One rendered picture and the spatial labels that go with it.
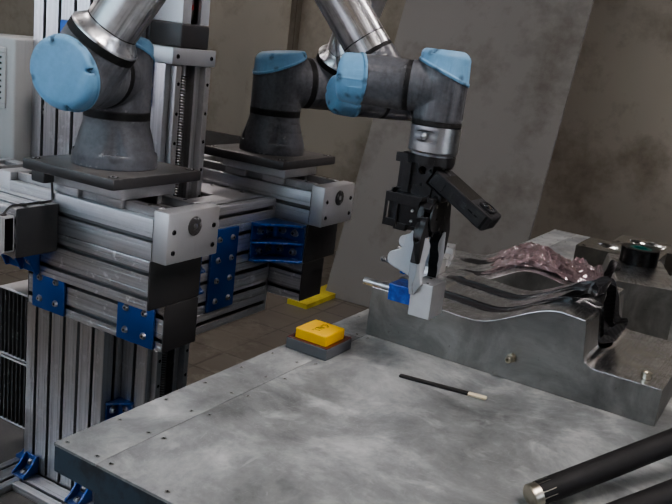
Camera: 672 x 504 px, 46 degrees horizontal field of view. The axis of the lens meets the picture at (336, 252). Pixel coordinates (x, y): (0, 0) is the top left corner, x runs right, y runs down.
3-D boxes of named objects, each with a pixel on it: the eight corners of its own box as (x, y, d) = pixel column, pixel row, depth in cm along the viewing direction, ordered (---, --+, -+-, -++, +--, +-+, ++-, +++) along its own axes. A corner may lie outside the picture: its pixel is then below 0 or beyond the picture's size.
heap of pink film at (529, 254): (479, 276, 169) (485, 241, 167) (486, 258, 185) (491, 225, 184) (606, 299, 163) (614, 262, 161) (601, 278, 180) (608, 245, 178)
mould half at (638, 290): (418, 297, 169) (426, 247, 167) (435, 268, 194) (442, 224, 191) (666, 343, 158) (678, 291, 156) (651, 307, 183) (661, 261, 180)
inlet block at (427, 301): (354, 299, 129) (358, 267, 127) (370, 293, 133) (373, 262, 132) (428, 320, 122) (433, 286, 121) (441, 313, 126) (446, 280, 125)
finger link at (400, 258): (385, 286, 125) (399, 229, 125) (419, 296, 122) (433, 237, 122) (376, 286, 122) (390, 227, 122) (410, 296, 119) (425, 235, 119)
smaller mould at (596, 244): (570, 270, 209) (576, 244, 207) (586, 261, 222) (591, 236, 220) (650, 289, 199) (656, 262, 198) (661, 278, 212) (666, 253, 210)
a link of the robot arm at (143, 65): (162, 111, 147) (167, 36, 144) (130, 116, 135) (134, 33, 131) (101, 103, 149) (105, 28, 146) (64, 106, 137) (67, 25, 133)
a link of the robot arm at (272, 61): (241, 103, 187) (247, 44, 184) (293, 107, 193) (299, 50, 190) (261, 109, 177) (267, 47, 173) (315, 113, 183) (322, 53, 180)
